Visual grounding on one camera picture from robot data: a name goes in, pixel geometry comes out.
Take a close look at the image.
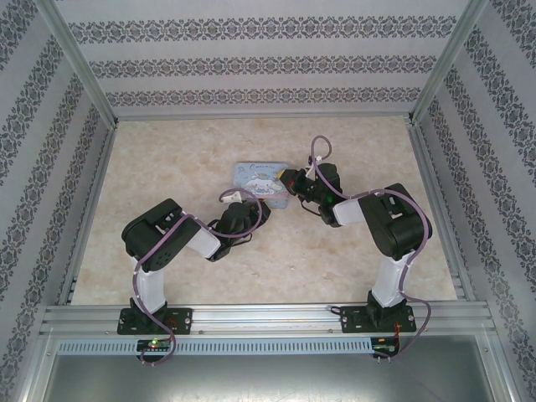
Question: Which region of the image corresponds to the blue cartoon tin box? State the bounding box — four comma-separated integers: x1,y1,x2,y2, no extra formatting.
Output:
232,161,293,209

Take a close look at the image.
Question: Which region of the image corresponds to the circuit board with green light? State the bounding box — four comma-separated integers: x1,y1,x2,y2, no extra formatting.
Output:
137,339,174,353

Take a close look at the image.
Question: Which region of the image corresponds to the grey metal panel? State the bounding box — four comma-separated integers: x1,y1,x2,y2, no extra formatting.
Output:
39,354,506,402

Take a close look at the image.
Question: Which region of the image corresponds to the small circuit board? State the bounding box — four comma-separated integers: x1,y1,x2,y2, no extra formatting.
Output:
373,337,399,356

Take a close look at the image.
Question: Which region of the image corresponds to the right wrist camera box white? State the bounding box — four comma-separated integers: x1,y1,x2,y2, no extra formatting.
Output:
306,154,326,178

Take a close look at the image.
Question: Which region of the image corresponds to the aluminium mounting rail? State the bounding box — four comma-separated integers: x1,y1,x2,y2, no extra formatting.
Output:
39,301,498,338

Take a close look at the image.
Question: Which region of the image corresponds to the aluminium side rail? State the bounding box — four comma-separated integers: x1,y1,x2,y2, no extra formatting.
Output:
408,121,477,302
57,121,120,306

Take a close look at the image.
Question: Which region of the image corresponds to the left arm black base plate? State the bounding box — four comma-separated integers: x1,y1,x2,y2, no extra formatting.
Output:
117,307,195,337

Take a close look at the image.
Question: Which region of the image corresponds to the grey slotted cable duct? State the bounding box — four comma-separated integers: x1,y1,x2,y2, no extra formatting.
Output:
55,339,374,356

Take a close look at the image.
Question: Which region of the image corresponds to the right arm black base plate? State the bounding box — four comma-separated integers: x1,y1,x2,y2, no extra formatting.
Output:
338,304,418,335

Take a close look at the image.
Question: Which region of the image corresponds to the aluminium frame post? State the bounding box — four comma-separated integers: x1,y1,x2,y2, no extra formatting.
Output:
406,0,490,126
33,0,119,127

